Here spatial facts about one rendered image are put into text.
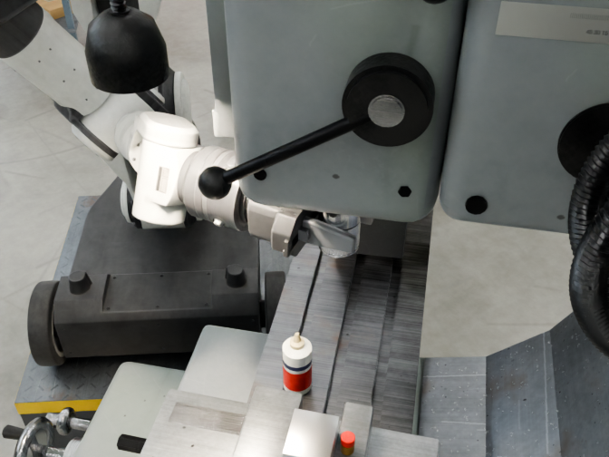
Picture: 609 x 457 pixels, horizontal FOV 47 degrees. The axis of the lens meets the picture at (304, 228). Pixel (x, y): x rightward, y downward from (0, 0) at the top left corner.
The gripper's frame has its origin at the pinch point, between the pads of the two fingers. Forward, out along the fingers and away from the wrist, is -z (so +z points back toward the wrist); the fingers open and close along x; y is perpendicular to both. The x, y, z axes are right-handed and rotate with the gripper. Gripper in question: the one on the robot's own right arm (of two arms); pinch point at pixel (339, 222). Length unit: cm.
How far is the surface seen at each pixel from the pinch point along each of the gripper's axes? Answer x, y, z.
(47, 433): -9, 63, 52
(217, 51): -4.8, -20.2, 11.3
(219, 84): -4.8, -16.8, 11.2
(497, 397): 12.6, 35.1, -21.3
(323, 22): -9.8, -27.6, -1.6
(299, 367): -2.1, 25.3, 3.8
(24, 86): 170, 126, 242
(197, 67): 226, 126, 174
